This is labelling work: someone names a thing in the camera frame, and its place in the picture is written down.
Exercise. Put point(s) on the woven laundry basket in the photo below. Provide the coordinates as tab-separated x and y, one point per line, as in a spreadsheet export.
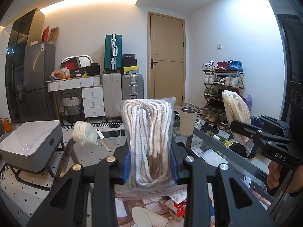
71	105

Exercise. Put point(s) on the silver suitcase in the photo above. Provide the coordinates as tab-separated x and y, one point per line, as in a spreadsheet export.
132	86

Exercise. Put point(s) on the beige cylindrical trash bin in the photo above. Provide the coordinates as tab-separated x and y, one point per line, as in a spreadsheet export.
187	121

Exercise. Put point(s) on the wooden door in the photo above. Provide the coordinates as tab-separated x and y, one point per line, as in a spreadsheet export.
166	57

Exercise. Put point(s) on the red white balloon glue packet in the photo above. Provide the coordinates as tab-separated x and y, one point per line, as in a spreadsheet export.
180	208

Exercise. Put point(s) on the beige suitcase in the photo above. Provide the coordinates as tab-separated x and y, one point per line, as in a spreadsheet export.
112	94

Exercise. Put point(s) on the purple paper bag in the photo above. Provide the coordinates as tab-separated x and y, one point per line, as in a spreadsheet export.
248	100

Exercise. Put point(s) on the white drawer desk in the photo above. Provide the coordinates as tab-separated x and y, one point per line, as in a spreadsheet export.
90	89

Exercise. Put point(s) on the teal suitcase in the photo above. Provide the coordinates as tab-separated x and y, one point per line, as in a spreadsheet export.
113	53

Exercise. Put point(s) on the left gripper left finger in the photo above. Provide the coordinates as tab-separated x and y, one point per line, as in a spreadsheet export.
66	204

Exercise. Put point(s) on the red nike shoe box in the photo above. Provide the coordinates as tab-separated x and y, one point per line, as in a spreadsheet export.
71	63

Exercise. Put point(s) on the wooden shoe rack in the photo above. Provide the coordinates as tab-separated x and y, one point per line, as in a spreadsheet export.
217	83

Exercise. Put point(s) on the anime printed desk mat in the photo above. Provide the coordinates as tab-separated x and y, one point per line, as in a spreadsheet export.
159	211

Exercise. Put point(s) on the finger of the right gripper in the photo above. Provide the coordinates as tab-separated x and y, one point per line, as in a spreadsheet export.
243	132
271	125

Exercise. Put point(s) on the dark grey refrigerator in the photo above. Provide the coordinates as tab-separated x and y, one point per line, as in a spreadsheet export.
38	65

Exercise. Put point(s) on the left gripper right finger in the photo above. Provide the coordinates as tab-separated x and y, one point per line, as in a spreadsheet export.
234	203

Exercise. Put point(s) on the white wrapped bundle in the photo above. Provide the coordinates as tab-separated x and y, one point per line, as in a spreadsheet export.
84	134

